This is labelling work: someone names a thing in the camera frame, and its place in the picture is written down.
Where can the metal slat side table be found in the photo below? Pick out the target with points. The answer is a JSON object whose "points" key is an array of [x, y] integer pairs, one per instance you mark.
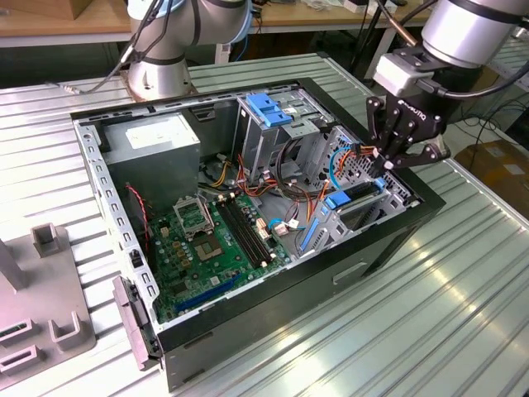
{"points": [[518, 76]]}

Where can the grey-blue plastic case latch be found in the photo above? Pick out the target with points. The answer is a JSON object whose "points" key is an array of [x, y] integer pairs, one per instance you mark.
{"points": [[132, 326]]}

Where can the grey parts rack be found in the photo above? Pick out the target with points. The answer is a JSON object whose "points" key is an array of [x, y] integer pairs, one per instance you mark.
{"points": [[41, 289]]}

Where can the blue plastic drive latch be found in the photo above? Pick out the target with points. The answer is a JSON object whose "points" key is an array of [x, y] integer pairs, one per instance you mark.
{"points": [[268, 111]]}

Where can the black RAM slot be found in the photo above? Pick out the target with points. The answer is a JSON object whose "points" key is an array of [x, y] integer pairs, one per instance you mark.
{"points": [[244, 232], [255, 228], [250, 230], [239, 233]]}

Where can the black camera bracket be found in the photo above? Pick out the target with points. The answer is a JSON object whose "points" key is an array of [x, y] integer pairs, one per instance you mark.
{"points": [[413, 53]]}

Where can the large brown cardboard box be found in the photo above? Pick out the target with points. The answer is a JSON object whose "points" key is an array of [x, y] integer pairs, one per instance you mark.
{"points": [[496, 178]]}

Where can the wooden desk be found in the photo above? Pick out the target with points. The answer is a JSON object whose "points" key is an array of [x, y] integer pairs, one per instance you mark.
{"points": [[25, 25]]}

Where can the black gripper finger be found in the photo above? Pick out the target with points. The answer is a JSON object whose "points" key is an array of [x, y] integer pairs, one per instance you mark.
{"points": [[388, 132], [430, 153]]}

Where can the green motherboard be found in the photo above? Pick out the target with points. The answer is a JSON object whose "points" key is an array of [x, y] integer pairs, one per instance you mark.
{"points": [[194, 275]]}

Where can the metal disk bay cage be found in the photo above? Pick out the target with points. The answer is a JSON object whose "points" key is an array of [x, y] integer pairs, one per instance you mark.
{"points": [[332, 231]]}

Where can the blue expansion slot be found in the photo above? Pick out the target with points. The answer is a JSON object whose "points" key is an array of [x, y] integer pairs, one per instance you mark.
{"points": [[206, 294]]}

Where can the black PC case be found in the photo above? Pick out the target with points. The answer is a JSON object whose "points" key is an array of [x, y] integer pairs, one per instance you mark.
{"points": [[289, 297]]}

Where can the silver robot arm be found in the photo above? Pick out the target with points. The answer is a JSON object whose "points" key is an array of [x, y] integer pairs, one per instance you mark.
{"points": [[165, 62]]}

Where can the CPU socket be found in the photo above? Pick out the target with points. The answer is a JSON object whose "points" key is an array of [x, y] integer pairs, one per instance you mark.
{"points": [[208, 248]]}

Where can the metal optical drive cage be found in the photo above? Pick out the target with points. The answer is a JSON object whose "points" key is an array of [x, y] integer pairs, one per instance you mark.
{"points": [[256, 149]]}

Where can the grey power supply unit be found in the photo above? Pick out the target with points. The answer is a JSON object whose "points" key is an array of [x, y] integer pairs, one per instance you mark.
{"points": [[153, 165]]}

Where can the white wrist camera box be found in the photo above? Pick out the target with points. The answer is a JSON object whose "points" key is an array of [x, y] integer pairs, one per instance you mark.
{"points": [[396, 76]]}

